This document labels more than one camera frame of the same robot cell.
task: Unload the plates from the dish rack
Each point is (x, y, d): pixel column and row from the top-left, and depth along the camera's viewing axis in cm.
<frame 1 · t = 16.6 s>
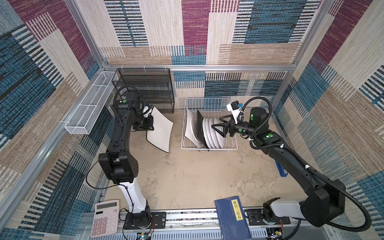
left hand: (151, 125, 82), fingers closed
right hand: (216, 124, 72), fingers open
white square plate: (161, 136, 95), point 11 cm above the table

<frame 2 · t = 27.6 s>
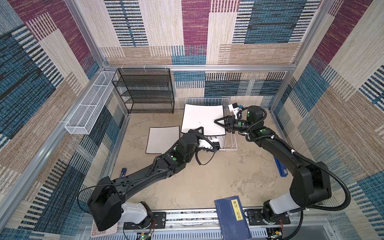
left hand: (199, 123, 73), fingers closed
right hand: (215, 124, 76), fingers open
white square plate: (157, 134, 108), on the table

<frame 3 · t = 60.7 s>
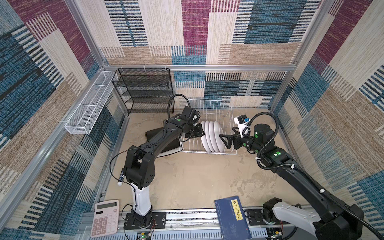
left hand: (204, 131, 87), fingers open
right hand: (227, 134, 74), fingers open
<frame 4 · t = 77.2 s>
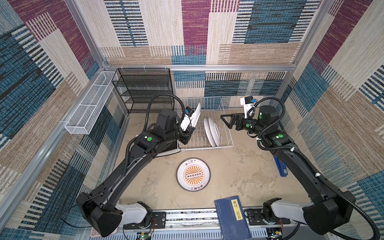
left hand: (194, 125, 69), fingers closed
right hand: (226, 118, 71), fingers open
white round plate: (193, 174, 89), on the table
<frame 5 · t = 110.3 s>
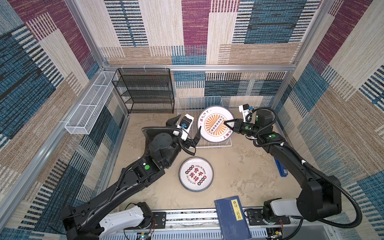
left hand: (189, 119, 61), fingers open
right hand: (224, 124, 77), fingers closed
white round plate 2: (196, 174, 89), point 2 cm above the table
